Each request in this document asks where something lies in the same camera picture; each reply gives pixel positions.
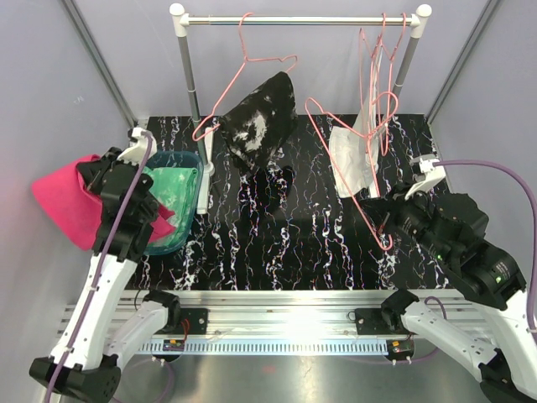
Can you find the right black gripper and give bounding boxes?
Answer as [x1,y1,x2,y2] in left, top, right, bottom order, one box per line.
[359,180,454,263]

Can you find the pink wire hanger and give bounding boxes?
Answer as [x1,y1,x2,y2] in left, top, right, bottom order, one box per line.
[305,91,399,251]
[191,12,299,144]
[357,13,386,159]
[380,13,407,156]

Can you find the magenta pink trousers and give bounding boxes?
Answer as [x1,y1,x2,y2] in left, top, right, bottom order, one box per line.
[31,154,177,252]

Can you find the green tie-dye trousers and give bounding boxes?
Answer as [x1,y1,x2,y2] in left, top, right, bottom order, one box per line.
[143,167,198,254]

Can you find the black white patterned trousers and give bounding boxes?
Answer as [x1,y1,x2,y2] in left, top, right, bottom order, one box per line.
[217,71,298,174]

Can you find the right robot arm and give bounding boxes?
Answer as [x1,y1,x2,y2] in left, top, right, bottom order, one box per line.
[366,191,536,402]

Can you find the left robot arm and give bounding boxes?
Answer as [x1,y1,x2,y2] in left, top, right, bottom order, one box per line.
[29,148,182,402]

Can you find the teal transparent plastic basket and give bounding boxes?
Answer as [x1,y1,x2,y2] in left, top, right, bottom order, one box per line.
[144,151,204,256]

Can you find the white and grey clothes rack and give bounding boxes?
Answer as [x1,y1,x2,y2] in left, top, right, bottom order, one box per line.
[169,3,432,215]

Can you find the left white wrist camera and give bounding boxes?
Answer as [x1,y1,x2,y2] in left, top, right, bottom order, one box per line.
[117,127,157,165]

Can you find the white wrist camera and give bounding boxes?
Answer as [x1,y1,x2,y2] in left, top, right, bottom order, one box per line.
[117,127,157,165]
[404,154,446,201]

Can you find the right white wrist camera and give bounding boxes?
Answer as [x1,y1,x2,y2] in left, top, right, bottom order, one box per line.
[404,154,446,201]

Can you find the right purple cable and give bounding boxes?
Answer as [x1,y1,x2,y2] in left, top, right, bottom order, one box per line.
[431,159,537,332]

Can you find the aluminium frame post left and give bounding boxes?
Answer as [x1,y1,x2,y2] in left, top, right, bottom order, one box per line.
[59,0,138,128]

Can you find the aluminium frame post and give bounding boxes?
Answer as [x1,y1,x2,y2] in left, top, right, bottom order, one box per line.
[426,0,503,124]
[59,0,138,128]

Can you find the aluminium mounting rail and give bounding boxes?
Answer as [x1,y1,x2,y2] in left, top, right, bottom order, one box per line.
[104,289,493,355]

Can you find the aluminium frame post right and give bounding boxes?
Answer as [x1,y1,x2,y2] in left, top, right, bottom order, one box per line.
[426,0,503,124]

